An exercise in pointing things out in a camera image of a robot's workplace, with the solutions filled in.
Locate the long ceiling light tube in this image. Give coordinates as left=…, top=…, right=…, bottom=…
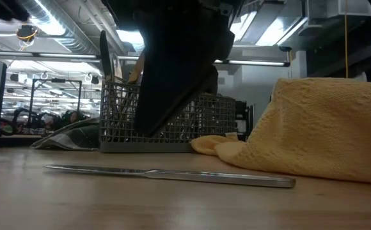
left=0, top=50, right=291, bottom=68

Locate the yellow cloth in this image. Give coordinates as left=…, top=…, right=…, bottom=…
left=190, top=77, right=371, bottom=186

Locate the ceiling light panel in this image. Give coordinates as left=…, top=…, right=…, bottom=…
left=116, top=29, right=145, bottom=46

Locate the black frame clamp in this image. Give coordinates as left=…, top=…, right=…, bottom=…
left=235, top=100, right=255, bottom=142

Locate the silver ventilation duct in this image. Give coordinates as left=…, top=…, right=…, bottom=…
left=17, top=0, right=100, bottom=56

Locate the black metal frame stand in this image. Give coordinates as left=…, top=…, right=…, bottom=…
left=28, top=77, right=83, bottom=121

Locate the person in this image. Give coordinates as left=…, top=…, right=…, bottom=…
left=62, top=110, right=87, bottom=129

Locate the grey mesh cutlery basket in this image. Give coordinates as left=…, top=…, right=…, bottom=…
left=99, top=76, right=237, bottom=153

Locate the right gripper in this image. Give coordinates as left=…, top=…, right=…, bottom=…
left=114, top=12, right=237, bottom=137

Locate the grey checked cloth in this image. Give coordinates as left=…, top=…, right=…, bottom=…
left=30, top=117, right=101, bottom=151

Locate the yellow cable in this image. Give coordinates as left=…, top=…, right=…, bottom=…
left=343, top=0, right=350, bottom=79

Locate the black ceiling device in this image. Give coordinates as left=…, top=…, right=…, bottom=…
left=15, top=24, right=40, bottom=43

